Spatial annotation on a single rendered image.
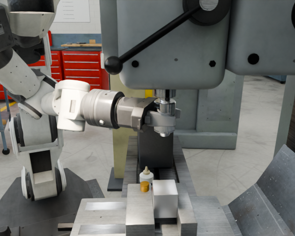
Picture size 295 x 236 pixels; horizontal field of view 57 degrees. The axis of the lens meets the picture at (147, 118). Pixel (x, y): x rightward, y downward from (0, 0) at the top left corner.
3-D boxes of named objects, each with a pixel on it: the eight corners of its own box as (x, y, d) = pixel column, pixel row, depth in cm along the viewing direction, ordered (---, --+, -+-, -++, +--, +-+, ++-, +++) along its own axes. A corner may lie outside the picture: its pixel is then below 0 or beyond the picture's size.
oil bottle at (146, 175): (139, 203, 78) (139, 170, 75) (139, 195, 82) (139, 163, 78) (153, 203, 78) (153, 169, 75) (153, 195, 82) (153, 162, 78)
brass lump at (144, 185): (140, 192, 65) (140, 186, 64) (140, 187, 67) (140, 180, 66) (149, 192, 65) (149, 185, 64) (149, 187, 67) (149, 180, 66)
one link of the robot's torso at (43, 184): (24, 187, 139) (8, 110, 112) (63, 178, 147) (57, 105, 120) (25, 211, 128) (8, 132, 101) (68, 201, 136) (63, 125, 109)
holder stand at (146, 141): (139, 168, 97) (138, 116, 91) (137, 143, 118) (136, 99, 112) (172, 167, 98) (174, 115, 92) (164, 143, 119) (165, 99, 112)
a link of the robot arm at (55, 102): (68, 78, 62) (53, 81, 73) (62, 117, 62) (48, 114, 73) (94, 83, 65) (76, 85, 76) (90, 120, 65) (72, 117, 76)
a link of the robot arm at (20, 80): (18, 108, 90) (-32, 69, 70) (43, 79, 94) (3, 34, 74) (42, 123, 86) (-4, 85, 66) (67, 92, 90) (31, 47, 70)
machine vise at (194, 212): (70, 268, 57) (65, 226, 54) (83, 220, 71) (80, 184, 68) (233, 263, 58) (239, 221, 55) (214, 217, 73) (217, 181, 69)
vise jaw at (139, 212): (125, 240, 55) (125, 224, 54) (128, 196, 69) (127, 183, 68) (154, 239, 55) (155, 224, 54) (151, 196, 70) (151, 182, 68)
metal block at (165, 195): (153, 218, 59) (153, 195, 57) (151, 201, 65) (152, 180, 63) (177, 217, 59) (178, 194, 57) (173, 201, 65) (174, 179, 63)
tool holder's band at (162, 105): (149, 104, 58) (149, 100, 58) (165, 100, 61) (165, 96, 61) (164, 109, 55) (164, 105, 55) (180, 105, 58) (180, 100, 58)
